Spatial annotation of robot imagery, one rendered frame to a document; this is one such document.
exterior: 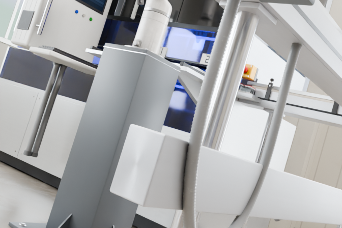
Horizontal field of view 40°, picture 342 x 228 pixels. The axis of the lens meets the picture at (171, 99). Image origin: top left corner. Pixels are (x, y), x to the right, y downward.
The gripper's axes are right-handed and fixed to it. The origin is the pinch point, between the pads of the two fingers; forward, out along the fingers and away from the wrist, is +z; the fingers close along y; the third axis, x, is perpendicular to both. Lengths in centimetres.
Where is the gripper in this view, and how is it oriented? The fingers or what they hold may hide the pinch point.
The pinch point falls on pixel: (140, 1)
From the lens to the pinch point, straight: 260.2
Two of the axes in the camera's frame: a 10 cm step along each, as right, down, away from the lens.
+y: 4.8, 0.1, -8.8
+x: 8.8, 0.1, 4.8
